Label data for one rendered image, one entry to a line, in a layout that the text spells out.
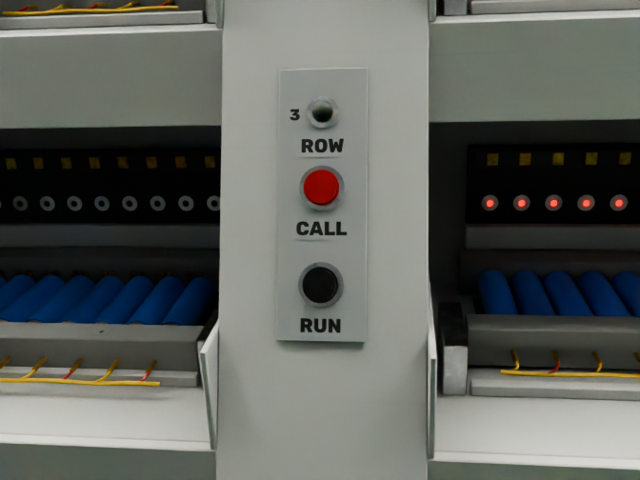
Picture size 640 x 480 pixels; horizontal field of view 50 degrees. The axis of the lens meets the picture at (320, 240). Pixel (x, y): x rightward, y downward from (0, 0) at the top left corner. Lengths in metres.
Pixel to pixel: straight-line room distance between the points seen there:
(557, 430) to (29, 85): 0.30
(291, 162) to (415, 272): 0.07
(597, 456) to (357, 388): 0.11
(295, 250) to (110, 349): 0.13
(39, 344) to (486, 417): 0.23
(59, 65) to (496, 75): 0.21
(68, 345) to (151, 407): 0.06
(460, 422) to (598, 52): 0.18
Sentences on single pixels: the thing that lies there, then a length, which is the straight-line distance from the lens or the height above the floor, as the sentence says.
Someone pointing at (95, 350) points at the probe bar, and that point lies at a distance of 0.39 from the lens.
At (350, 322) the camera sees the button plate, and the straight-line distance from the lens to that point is 0.30.
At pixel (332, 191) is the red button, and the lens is 0.30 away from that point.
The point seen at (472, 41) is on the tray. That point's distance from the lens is 0.33.
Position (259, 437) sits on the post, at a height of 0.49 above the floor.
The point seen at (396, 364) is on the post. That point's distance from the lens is 0.31.
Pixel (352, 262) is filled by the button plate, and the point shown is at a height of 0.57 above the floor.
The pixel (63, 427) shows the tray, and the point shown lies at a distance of 0.36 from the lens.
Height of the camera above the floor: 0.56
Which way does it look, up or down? 2 degrees up
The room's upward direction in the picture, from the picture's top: 1 degrees clockwise
